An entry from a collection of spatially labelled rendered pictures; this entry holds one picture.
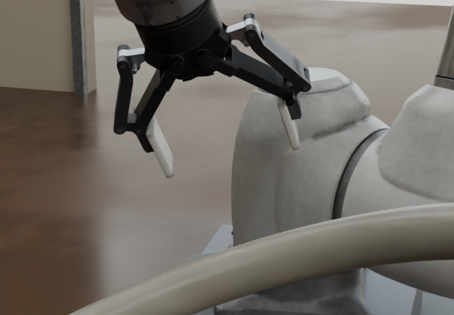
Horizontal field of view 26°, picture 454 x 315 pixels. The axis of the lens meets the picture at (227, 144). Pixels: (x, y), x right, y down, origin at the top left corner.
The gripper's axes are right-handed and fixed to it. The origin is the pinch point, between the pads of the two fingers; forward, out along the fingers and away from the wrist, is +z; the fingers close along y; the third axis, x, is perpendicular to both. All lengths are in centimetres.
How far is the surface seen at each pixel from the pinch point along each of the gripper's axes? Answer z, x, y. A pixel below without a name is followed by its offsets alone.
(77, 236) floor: 188, 157, -105
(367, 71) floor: 350, 382, 6
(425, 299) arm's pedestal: 44.5, 6.9, 15.8
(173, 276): -26.8, -35.8, 2.7
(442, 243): -30, -40, 18
